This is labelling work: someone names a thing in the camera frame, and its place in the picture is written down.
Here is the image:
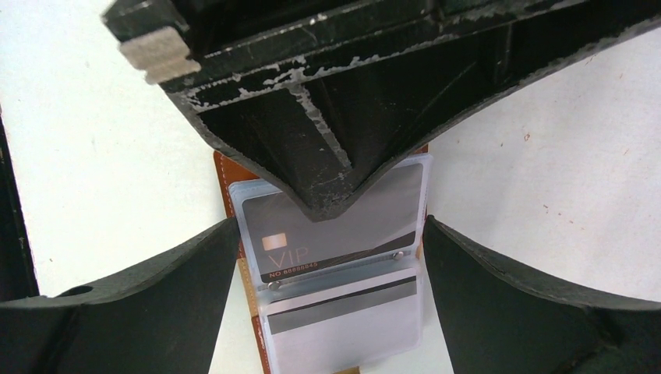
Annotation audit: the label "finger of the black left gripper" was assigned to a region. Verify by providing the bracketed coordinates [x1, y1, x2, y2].
[102, 1, 660, 221]

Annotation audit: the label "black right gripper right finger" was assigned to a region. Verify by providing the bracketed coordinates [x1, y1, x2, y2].
[422, 216, 660, 373]

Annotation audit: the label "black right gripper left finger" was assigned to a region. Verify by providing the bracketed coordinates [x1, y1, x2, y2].
[1, 218, 240, 373]

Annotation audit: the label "brown leather card holder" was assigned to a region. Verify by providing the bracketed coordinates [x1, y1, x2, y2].
[214, 148, 433, 373]

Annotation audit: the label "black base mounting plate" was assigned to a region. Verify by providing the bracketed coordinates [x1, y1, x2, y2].
[1, 126, 40, 302]

